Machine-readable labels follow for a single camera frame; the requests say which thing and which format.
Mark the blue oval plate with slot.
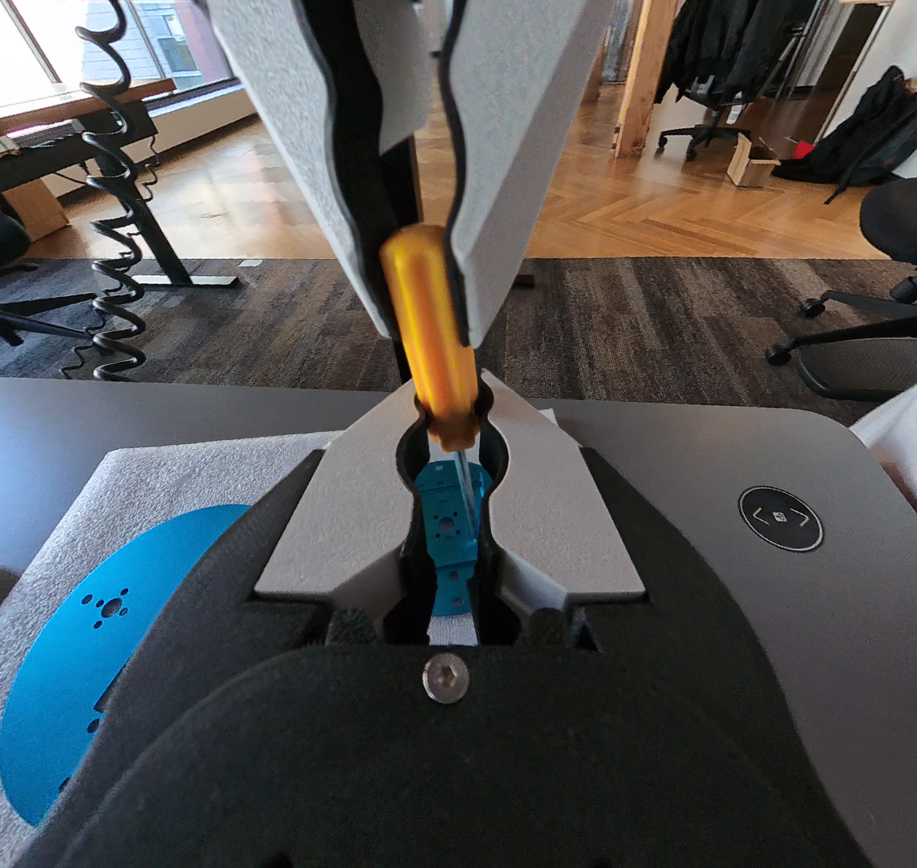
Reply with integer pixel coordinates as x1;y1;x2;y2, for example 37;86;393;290
0;504;252;827

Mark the white foam sheet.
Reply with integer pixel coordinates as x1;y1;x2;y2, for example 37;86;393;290
0;406;560;868

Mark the black backpack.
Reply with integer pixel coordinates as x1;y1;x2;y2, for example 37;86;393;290
774;66;917;204

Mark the chair with black jackets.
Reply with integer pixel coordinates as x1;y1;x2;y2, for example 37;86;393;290
655;0;839;161

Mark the black stand base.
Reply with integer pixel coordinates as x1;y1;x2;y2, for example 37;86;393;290
0;295;101;348

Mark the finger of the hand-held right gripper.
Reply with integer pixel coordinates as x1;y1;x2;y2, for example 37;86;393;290
437;0;649;349
172;0;434;342

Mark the large window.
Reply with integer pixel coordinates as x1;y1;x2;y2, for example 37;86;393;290
0;0;237;106

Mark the yellow handled screwdriver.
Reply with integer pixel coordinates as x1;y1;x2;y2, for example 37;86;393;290
380;223;482;541

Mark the open cardboard box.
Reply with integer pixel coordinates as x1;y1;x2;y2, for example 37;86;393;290
727;134;783;189

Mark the brown cardboard box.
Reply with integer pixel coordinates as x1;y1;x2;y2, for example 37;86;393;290
0;180;70;242

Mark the thick black coiled cable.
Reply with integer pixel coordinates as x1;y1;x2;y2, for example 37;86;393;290
66;0;148;382

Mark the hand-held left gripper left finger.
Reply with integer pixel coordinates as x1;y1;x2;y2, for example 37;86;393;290
254;374;431;614

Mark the black office chair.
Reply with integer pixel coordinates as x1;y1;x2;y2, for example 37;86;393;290
0;212;38;275
765;179;917;403

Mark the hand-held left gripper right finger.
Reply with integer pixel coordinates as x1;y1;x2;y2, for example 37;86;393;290
479;369;647;617

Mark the thin black coiled cable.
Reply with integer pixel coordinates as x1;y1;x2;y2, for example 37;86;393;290
61;134;160;382

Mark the round black desk control panel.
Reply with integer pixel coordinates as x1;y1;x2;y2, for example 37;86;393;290
739;486;823;551

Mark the small blue plate with bracket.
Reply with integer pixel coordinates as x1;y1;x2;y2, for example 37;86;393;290
414;461;495;614

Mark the wooden table with black legs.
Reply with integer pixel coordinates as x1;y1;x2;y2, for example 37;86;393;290
0;79;241;289

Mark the wooden pillar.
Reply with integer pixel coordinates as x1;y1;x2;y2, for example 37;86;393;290
615;0;692;160

